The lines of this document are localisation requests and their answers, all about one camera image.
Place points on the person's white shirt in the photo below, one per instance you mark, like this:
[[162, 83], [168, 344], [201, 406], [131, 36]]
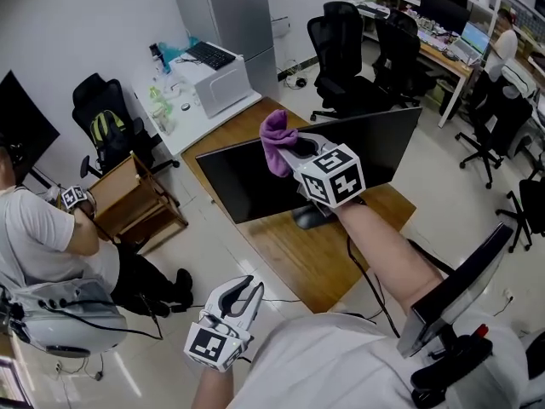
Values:
[[323, 364]]

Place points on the black keyboard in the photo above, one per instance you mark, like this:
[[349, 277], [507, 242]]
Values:
[[210, 55]]

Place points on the green drink bottles pack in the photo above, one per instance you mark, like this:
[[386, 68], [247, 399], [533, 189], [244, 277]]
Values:
[[162, 109]]

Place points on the black computer monitor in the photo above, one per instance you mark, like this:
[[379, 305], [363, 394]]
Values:
[[247, 177]]

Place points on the silver fridge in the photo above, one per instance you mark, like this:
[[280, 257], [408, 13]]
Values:
[[238, 19]]

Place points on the black flat screen panel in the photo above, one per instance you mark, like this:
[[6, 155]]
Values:
[[460, 288]]

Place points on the wooden table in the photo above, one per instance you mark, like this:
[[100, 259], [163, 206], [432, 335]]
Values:
[[306, 254]]

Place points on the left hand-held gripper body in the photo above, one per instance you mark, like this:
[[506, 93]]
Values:
[[213, 345]]

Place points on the small wooden cabinet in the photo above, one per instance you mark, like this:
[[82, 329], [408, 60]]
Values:
[[127, 194]]

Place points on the teal plastic bag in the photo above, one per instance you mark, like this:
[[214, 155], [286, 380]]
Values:
[[179, 49]]

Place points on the purple cloth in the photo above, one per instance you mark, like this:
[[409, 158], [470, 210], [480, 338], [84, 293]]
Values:
[[274, 132]]

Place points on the round black floor object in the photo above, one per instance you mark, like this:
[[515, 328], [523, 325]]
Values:
[[301, 82]]

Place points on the white table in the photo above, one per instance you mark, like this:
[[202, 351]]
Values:
[[187, 126]]

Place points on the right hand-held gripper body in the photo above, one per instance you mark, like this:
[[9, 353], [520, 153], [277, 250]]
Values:
[[332, 177]]

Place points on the black power strip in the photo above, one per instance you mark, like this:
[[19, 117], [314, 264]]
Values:
[[296, 74]]

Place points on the black office chair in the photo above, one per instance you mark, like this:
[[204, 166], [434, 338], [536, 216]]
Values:
[[530, 203], [400, 58], [340, 58], [89, 94], [498, 122]]

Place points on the yellow-green backpack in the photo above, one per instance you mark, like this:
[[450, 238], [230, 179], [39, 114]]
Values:
[[106, 128]]

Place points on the white-legged wooden-top desk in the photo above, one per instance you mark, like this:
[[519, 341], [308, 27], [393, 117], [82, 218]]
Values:
[[447, 62]]

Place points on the black mount with red tip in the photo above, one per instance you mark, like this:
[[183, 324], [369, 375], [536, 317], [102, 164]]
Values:
[[451, 366]]

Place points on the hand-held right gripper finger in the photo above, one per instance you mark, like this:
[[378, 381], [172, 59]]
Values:
[[324, 141], [294, 162]]

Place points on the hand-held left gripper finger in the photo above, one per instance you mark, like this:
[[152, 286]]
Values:
[[221, 290], [254, 303]]

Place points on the person's right forearm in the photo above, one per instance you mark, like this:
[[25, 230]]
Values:
[[374, 254]]

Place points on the person's left forearm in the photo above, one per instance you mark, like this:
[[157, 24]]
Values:
[[215, 390]]

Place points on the open laptop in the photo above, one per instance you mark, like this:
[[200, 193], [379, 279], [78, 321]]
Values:
[[474, 38]]

